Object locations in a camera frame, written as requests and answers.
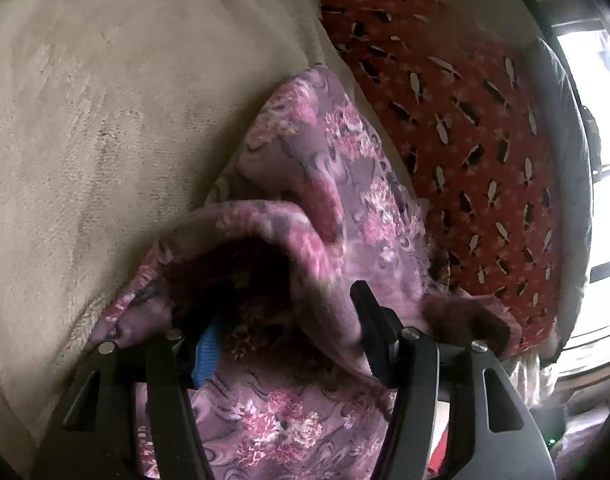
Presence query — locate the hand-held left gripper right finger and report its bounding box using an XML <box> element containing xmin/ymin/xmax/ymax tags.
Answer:
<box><xmin>349</xmin><ymin>280</ymin><xmax>556</xmax><ymax>480</ymax></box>

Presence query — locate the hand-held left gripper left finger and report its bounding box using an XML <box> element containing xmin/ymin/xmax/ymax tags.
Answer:
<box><xmin>32</xmin><ymin>321</ymin><xmax>224</xmax><ymax>480</ymax></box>

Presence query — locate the purple floral garment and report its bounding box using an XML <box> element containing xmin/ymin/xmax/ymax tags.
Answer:
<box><xmin>92</xmin><ymin>62</ymin><xmax>523</xmax><ymax>480</ymax></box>

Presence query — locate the beige fleece blanket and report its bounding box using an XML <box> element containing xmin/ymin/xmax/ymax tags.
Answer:
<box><xmin>0</xmin><ymin>0</ymin><xmax>358</xmax><ymax>477</ymax></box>

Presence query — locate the window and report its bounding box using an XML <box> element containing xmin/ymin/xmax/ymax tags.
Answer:
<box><xmin>517</xmin><ymin>0</ymin><xmax>610</xmax><ymax>346</ymax></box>

